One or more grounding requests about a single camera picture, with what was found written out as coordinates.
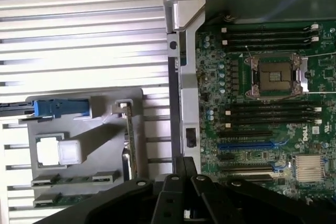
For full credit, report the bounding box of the silver CPU chip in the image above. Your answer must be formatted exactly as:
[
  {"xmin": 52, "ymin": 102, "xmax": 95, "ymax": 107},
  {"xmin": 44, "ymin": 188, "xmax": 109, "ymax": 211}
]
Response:
[{"xmin": 36, "ymin": 136, "xmax": 66, "ymax": 167}]

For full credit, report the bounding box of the grey plastic parts rack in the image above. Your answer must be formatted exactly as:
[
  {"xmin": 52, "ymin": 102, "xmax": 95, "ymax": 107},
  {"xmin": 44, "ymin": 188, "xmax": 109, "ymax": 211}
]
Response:
[{"xmin": 25, "ymin": 88, "xmax": 148, "ymax": 210}]

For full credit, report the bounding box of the black disk drive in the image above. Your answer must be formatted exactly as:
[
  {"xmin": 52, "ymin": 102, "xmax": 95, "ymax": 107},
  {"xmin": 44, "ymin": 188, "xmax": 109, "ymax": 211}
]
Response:
[{"xmin": 0, "ymin": 101, "xmax": 35, "ymax": 116}]

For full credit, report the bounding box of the silver finned chipset heatsink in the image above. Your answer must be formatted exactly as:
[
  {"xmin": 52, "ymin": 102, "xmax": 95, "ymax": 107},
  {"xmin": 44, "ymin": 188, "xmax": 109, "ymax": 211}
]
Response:
[{"xmin": 293, "ymin": 154, "xmax": 327, "ymax": 183}]

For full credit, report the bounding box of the long black expansion slot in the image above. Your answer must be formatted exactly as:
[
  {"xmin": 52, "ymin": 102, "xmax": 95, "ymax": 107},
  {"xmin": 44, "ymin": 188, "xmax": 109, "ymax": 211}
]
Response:
[
  {"xmin": 219, "ymin": 173, "xmax": 274, "ymax": 183},
  {"xmin": 218, "ymin": 130, "xmax": 274, "ymax": 138},
  {"xmin": 219, "ymin": 164, "xmax": 274, "ymax": 173}
]

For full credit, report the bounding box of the RAM slot with white latches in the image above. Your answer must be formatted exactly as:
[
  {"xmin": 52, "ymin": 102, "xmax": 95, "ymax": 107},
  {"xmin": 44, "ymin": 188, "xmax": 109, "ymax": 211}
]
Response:
[
  {"xmin": 221, "ymin": 24, "xmax": 320, "ymax": 34},
  {"xmin": 225, "ymin": 119, "xmax": 323, "ymax": 130},
  {"xmin": 222, "ymin": 36, "xmax": 320, "ymax": 47},
  {"xmin": 225, "ymin": 106, "xmax": 323, "ymax": 117}
]

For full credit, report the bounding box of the white plastic block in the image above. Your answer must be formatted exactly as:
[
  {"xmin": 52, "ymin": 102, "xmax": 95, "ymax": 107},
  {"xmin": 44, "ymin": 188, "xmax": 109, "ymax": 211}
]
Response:
[{"xmin": 56, "ymin": 141, "xmax": 82, "ymax": 164}]

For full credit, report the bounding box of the CPU socket with metal frame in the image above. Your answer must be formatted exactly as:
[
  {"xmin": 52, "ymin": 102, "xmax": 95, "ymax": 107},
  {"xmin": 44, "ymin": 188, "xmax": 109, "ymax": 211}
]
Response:
[{"xmin": 244, "ymin": 51, "xmax": 309, "ymax": 101}]

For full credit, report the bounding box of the upright green RAM stick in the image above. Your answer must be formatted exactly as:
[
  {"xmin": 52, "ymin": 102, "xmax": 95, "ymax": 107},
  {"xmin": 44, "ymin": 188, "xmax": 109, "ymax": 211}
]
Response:
[{"xmin": 125, "ymin": 102, "xmax": 139, "ymax": 178}]

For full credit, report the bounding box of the grey open PC case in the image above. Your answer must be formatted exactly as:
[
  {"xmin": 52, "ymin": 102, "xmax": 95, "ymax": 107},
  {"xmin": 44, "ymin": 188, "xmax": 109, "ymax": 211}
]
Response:
[{"xmin": 162, "ymin": 0, "xmax": 336, "ymax": 224}]

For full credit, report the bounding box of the blue expansion slot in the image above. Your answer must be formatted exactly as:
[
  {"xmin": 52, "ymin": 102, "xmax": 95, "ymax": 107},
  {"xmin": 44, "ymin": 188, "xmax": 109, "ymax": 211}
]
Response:
[{"xmin": 217, "ymin": 141, "xmax": 280, "ymax": 150}]

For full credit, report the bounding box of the flat green RAM stick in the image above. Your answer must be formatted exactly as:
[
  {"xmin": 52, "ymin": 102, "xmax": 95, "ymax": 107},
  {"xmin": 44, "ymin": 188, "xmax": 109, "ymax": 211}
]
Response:
[{"xmin": 33, "ymin": 193, "xmax": 89, "ymax": 208}]

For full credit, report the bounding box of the green Dell motherboard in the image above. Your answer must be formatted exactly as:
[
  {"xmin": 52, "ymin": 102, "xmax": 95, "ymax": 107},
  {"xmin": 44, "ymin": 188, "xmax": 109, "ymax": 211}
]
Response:
[{"xmin": 195, "ymin": 21, "xmax": 336, "ymax": 209}]

